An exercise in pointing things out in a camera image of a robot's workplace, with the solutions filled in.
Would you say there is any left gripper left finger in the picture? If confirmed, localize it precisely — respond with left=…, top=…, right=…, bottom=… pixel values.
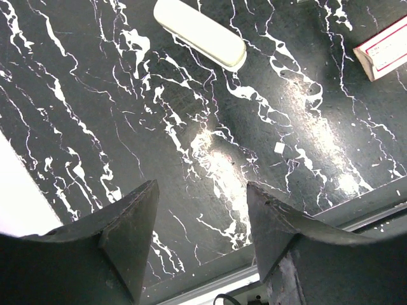
left=1, top=180, right=159, bottom=304

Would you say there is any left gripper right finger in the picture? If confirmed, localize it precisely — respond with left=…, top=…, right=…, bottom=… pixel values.
left=247, top=182, right=406, bottom=304

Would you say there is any beige stapler magazine piece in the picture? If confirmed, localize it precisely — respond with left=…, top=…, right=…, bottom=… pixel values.
left=153, top=1, right=247, bottom=72

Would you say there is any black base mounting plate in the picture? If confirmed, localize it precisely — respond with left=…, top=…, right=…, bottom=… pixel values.
left=141, top=177, right=406, bottom=304

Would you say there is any small loose staple strip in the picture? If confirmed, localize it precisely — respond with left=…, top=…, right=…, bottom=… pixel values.
left=274, top=142, right=286, bottom=154

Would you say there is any red white staple box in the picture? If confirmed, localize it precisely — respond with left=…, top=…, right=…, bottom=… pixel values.
left=353, top=16, right=406, bottom=82

